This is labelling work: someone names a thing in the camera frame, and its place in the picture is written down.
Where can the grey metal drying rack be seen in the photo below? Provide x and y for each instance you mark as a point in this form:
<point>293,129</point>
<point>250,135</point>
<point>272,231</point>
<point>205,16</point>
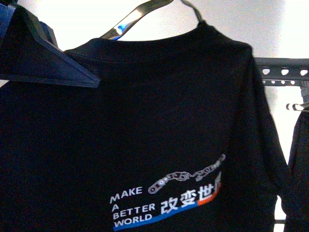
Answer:
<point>287,81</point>

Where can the black gripper red parts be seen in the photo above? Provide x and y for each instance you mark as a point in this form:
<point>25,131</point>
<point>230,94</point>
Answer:
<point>29,51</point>

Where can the shiny metal clothes hanger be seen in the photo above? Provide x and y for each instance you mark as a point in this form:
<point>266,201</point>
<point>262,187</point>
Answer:
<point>118,31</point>

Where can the black printed t-shirt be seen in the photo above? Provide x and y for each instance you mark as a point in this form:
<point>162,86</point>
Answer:
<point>177,137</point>

